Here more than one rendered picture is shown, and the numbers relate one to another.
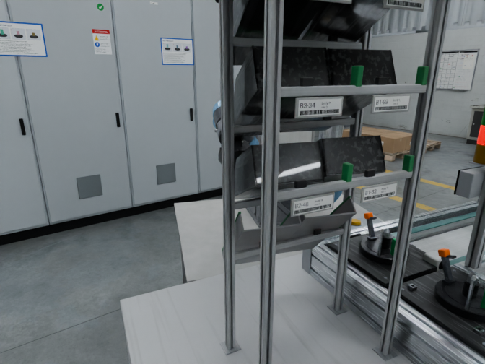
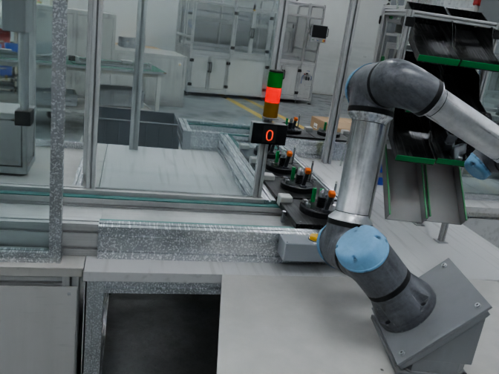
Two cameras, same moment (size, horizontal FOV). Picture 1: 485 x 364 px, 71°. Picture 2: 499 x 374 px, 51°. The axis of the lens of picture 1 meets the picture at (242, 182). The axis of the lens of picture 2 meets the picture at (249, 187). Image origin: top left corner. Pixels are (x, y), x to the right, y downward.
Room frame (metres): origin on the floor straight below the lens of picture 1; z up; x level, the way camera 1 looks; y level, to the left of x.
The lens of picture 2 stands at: (2.62, -0.37, 1.56)
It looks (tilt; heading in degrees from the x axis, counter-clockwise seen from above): 17 degrees down; 191
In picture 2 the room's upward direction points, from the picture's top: 8 degrees clockwise
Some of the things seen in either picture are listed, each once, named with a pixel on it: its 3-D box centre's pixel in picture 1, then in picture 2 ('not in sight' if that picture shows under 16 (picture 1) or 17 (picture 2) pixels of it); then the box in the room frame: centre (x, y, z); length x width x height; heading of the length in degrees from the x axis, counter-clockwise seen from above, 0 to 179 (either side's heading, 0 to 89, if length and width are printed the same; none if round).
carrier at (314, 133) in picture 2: not in sight; (329, 128); (-0.52, -0.52, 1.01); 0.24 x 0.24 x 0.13; 25
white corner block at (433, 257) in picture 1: (434, 261); (284, 200); (0.86, -0.56, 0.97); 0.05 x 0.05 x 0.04; 25
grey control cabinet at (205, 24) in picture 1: (215, 104); not in sight; (4.28, 0.33, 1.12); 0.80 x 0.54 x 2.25; 124
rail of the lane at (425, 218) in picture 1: (403, 232); (248, 242); (1.17, -0.62, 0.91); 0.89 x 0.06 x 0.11; 115
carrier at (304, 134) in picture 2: not in sight; (290, 124); (-0.42, -0.74, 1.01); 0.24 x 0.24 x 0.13; 25
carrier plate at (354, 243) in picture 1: (383, 255); (318, 214); (0.91, -0.43, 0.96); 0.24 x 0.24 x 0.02; 25
